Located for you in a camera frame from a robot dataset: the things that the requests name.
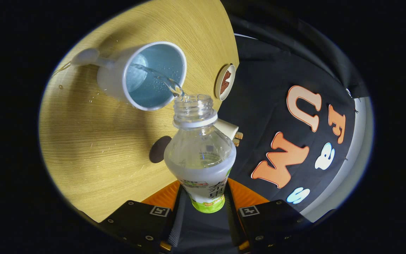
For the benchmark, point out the white toaster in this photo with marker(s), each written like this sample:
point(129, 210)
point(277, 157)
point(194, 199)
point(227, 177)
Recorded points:
point(227, 128)

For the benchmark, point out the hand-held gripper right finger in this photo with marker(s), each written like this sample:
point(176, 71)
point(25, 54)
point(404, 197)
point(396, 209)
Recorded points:
point(232, 218)

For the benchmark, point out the clear juice bottle green label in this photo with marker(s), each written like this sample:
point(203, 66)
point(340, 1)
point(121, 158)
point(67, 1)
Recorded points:
point(199, 155)

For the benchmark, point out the brown meat piece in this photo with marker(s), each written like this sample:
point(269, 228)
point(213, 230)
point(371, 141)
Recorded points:
point(227, 76)
point(224, 89)

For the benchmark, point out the toast bread slice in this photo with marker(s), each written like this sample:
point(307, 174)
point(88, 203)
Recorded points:
point(237, 142)
point(239, 135)

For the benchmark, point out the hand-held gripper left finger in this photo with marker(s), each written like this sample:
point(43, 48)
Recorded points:
point(179, 211)

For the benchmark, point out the white round plate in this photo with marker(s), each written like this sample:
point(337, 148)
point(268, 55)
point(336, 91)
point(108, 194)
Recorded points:
point(219, 84)

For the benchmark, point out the dark round coaster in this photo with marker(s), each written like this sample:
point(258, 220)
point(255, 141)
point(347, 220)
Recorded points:
point(159, 150)

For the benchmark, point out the white cup blue inside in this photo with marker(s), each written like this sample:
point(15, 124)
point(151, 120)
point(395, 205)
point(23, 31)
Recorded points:
point(111, 83)

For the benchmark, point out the wooden table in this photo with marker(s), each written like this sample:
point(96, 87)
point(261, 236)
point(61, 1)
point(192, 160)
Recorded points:
point(100, 148)

